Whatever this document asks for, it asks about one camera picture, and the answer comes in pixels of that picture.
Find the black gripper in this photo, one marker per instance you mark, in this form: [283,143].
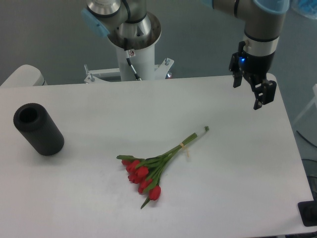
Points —
[253,65]

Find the red tulip bouquet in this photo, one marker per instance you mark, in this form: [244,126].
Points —
[146,173]

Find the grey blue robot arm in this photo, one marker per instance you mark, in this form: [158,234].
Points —
[134,31]

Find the blue plastic bag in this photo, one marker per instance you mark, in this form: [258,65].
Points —
[306,8]

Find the black device at table edge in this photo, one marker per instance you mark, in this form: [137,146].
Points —
[308,213]

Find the black cylindrical vase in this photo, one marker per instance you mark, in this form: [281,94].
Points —
[36,125]

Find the white chair back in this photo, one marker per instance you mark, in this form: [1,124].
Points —
[25,76]

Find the white metal base frame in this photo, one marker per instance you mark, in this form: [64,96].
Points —
[162,71]

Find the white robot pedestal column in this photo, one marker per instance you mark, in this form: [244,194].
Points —
[135,55]

